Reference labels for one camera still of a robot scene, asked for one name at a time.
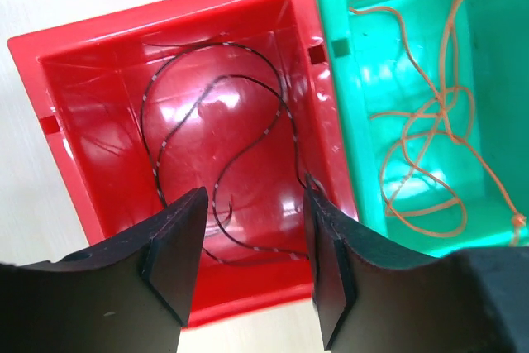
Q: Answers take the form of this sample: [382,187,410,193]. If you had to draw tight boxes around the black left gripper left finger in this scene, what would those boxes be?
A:
[1,188,208,352]

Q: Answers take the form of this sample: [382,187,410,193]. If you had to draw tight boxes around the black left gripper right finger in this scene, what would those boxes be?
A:
[303,176,528,352]

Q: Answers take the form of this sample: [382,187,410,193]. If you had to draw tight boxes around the black white striped wire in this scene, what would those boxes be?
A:
[140,41,327,265]

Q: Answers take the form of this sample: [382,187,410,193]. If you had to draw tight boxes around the red plastic bin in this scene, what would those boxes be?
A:
[7,0,355,327]

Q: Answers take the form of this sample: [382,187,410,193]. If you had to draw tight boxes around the green plastic bin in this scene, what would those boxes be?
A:
[318,0,528,256]

